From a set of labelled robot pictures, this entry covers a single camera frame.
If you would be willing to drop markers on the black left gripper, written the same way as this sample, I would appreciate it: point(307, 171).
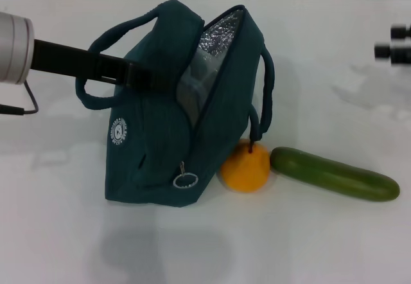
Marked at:
point(80, 62)

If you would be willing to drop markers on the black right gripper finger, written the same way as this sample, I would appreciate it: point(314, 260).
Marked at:
point(393, 54)
point(401, 31)

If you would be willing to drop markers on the clear blue-rimmed food container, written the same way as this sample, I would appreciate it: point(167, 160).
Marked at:
point(196, 94)

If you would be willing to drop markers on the dark teal insulated lunch bag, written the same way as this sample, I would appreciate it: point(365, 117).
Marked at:
point(154, 142)

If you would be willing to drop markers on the orange yellow pear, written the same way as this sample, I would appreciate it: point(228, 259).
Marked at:
point(247, 171)

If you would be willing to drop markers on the green cucumber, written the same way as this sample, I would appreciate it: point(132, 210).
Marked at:
point(334, 176)

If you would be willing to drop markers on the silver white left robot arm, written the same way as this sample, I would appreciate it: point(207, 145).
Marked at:
point(14, 47)

